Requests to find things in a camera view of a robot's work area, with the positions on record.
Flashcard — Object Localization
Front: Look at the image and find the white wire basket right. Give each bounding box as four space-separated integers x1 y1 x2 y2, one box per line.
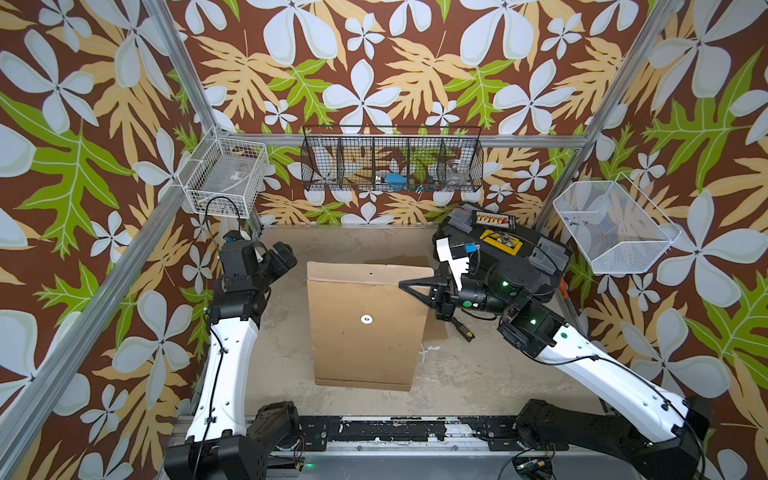
553 174 682 275

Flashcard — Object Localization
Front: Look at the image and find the white wire basket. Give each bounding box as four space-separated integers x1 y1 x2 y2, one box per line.
179 128 270 220
553 174 682 275

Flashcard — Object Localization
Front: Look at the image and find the white wire basket left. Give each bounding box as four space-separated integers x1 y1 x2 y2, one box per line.
179 128 270 220

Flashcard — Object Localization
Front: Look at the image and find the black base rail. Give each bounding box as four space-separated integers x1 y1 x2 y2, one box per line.
247 415 570 452

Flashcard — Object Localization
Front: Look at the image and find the black wire basket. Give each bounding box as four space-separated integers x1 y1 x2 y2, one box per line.
299 125 484 193

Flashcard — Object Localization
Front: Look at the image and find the black yellow screwdriver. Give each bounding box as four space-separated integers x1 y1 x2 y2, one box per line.
451 317 475 342

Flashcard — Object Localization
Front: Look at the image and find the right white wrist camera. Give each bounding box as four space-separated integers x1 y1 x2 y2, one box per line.
435 237 479 291

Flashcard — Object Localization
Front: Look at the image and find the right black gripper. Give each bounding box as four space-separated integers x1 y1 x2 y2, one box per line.
406 267 518 327

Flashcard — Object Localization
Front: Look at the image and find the blue object in basket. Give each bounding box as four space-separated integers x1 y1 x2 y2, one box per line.
385 173 408 189

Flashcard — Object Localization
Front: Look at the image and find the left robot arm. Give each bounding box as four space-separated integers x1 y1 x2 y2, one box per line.
164 230 300 479

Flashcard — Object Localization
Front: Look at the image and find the black yellow toolbox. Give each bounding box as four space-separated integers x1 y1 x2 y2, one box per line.
432 203 572 302

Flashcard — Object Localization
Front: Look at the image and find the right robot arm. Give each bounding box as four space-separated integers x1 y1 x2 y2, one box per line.
399 276 711 479

